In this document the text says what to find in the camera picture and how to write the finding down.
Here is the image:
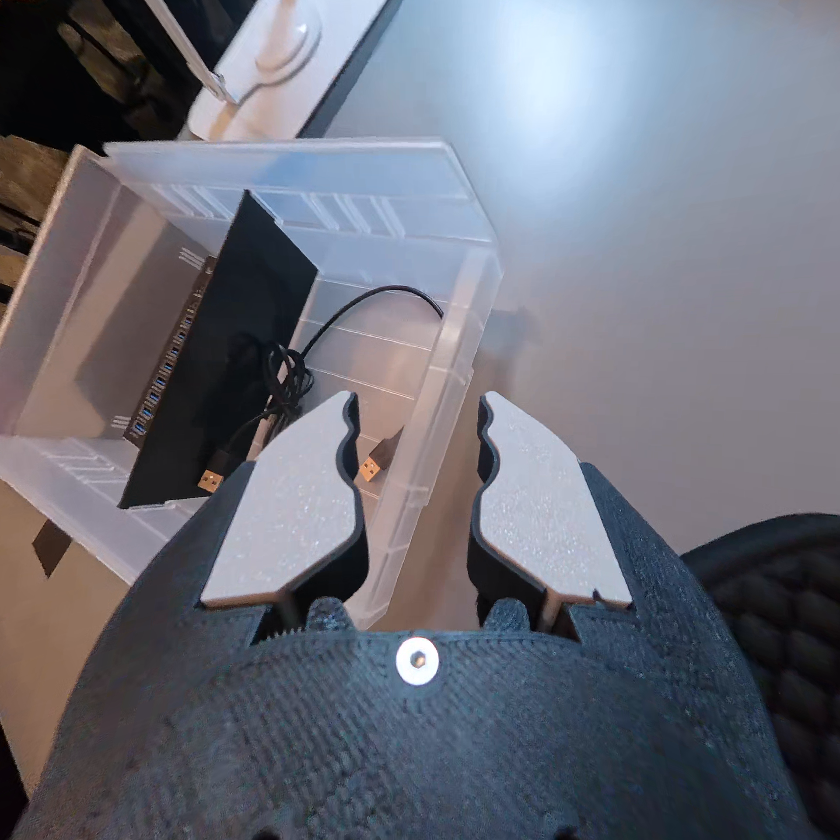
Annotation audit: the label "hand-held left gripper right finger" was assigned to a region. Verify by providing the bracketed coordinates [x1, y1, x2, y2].
[467, 392, 635, 609]

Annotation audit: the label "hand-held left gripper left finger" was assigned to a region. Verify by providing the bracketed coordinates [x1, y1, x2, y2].
[199, 390, 368, 609]

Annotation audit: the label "thick black usb cable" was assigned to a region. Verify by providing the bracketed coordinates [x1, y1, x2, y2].
[298, 285, 446, 484]

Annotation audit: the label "long black usb hub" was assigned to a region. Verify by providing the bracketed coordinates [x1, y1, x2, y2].
[121, 255, 219, 450]

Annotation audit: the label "clear plastic bin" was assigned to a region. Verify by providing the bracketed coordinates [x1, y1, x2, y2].
[0, 136, 505, 632]

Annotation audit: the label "black tape strip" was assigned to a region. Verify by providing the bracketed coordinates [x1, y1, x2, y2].
[31, 521, 72, 578]

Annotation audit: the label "black pad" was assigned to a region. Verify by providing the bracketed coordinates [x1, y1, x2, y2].
[681, 513, 840, 837]

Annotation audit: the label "white board stand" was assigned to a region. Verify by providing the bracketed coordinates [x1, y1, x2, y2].
[143, 0, 395, 143]

